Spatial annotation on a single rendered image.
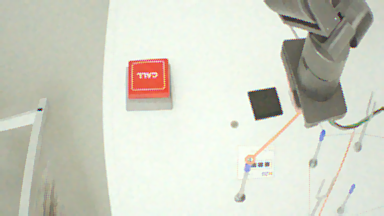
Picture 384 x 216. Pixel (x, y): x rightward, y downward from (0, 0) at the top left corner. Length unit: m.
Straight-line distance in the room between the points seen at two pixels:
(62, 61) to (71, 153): 0.26
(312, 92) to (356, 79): 0.30
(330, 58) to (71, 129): 1.55
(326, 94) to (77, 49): 1.41
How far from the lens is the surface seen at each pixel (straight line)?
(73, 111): 2.35
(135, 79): 1.16
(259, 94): 1.18
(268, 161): 1.15
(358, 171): 1.16
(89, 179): 2.41
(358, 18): 0.92
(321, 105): 0.97
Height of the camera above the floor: 2.22
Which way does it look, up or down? 71 degrees down
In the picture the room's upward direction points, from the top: 168 degrees clockwise
